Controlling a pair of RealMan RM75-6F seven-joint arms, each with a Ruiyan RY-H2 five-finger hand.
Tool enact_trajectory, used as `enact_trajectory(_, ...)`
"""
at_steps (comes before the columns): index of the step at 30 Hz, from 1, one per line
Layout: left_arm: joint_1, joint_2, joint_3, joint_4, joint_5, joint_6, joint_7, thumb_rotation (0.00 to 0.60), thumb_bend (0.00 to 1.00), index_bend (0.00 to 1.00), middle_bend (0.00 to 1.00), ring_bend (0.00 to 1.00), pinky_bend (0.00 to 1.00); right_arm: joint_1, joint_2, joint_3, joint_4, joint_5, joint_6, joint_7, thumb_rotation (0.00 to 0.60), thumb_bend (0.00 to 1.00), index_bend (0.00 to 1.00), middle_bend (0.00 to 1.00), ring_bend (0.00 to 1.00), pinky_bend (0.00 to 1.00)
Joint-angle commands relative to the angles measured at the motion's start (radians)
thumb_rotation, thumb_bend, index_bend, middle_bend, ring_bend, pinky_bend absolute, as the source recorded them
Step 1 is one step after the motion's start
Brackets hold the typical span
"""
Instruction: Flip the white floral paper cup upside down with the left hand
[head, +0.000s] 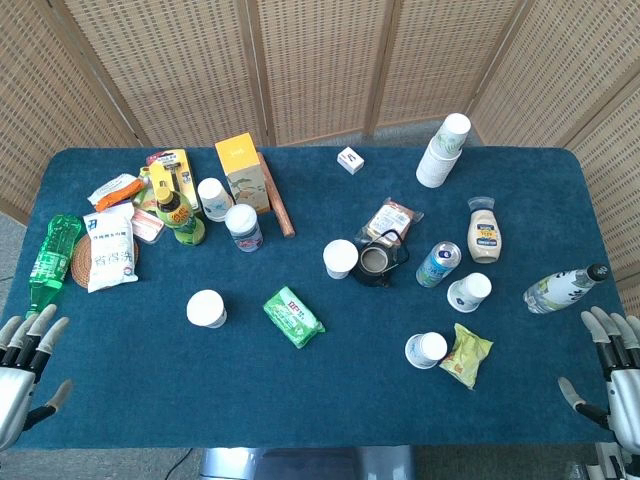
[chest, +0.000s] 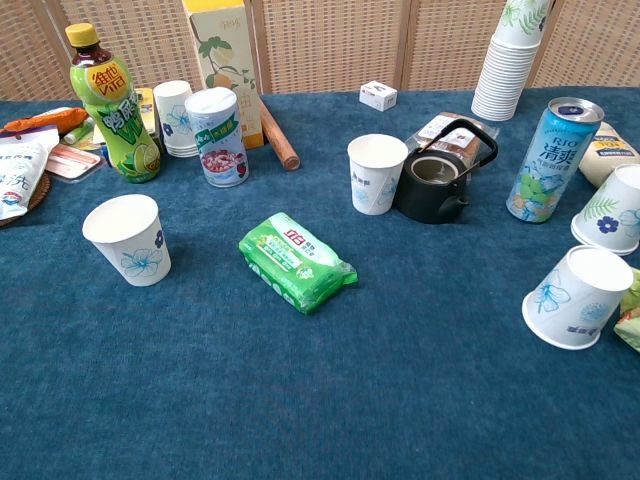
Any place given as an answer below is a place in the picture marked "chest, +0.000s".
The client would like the white cup light-blue flower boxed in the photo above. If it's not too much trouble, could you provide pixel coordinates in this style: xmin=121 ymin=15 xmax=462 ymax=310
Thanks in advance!
xmin=82 ymin=193 xmax=172 ymax=288

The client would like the white cup grey logo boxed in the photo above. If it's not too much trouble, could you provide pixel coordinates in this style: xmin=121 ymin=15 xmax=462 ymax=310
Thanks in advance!
xmin=347 ymin=133 xmax=410 ymax=217

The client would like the short paper cup stack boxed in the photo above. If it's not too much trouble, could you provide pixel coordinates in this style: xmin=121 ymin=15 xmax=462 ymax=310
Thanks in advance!
xmin=152 ymin=79 xmax=200 ymax=159

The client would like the tall paper cup stack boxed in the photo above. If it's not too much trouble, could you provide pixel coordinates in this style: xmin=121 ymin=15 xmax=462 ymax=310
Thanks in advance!
xmin=470 ymin=0 xmax=555 ymax=122

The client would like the white cup blue print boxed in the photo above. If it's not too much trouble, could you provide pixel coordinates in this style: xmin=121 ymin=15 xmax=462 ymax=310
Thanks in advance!
xmin=521 ymin=244 xmax=635 ymax=351

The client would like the white cup dark-blue flower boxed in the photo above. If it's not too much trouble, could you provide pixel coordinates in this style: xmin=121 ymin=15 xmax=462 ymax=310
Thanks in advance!
xmin=570 ymin=163 xmax=640 ymax=257

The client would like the green tissue pack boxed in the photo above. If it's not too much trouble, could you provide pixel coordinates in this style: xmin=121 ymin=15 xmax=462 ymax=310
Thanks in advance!
xmin=238 ymin=211 xmax=360 ymax=316

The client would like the wooden rolling pin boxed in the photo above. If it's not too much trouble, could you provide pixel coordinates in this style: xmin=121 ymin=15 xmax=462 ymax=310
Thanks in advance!
xmin=257 ymin=95 xmax=301 ymax=171

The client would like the black teapot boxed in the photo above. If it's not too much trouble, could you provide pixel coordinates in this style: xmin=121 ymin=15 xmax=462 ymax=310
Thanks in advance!
xmin=394 ymin=118 xmax=500 ymax=225

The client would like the porridge can white lid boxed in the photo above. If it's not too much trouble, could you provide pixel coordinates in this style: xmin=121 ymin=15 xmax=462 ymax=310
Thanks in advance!
xmin=184 ymin=87 xmax=250 ymax=189

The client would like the blue table cloth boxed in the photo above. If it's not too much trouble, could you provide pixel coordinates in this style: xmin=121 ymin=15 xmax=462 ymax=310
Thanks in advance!
xmin=0 ymin=85 xmax=640 ymax=480

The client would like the small white box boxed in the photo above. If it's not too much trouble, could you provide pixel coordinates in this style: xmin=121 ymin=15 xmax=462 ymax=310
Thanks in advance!
xmin=358 ymin=79 xmax=399 ymax=112

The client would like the packaged brown bread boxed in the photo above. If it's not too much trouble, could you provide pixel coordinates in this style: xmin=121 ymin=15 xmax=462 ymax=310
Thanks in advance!
xmin=404 ymin=111 xmax=500 ymax=161

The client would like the woven folding screen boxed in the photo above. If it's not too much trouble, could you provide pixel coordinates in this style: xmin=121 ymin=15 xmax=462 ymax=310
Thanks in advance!
xmin=0 ymin=0 xmax=640 ymax=101

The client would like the tall yellow cream carton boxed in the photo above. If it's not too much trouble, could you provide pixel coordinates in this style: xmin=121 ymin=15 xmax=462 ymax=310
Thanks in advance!
xmin=180 ymin=0 xmax=265 ymax=150

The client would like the yellow razor package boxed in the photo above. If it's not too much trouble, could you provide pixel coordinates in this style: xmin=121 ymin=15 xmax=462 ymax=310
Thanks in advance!
xmin=134 ymin=87 xmax=161 ymax=136

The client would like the green tea bottle yellow cap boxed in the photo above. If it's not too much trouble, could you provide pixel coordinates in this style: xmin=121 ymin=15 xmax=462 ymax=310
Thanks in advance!
xmin=64 ymin=22 xmax=162 ymax=184

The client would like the blue drink can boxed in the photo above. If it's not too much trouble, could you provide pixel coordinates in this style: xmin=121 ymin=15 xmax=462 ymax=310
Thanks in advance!
xmin=505 ymin=96 xmax=606 ymax=224

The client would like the pink blister pack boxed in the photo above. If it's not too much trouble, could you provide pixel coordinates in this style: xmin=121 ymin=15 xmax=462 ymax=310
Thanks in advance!
xmin=44 ymin=143 xmax=104 ymax=182

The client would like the green lip balm tube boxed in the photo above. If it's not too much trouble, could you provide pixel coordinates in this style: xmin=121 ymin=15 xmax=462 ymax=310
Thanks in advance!
xmin=63 ymin=117 xmax=96 ymax=146

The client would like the round woven coaster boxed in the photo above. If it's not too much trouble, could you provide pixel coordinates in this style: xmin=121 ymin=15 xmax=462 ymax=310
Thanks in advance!
xmin=0 ymin=172 xmax=53 ymax=230

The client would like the orange and white pack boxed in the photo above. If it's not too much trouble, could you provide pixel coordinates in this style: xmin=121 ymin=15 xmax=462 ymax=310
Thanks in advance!
xmin=0 ymin=106 xmax=90 ymax=137

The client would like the mayonnaise squeeze bottle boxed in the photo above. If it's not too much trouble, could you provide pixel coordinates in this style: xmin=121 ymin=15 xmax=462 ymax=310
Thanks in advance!
xmin=578 ymin=121 xmax=640 ymax=189

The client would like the white detergent bag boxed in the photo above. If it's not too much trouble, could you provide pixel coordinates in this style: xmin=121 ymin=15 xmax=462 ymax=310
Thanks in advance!
xmin=0 ymin=124 xmax=60 ymax=221

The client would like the yellow-green snack bag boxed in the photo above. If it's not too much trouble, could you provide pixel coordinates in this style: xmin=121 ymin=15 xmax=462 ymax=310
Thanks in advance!
xmin=613 ymin=267 xmax=640 ymax=354

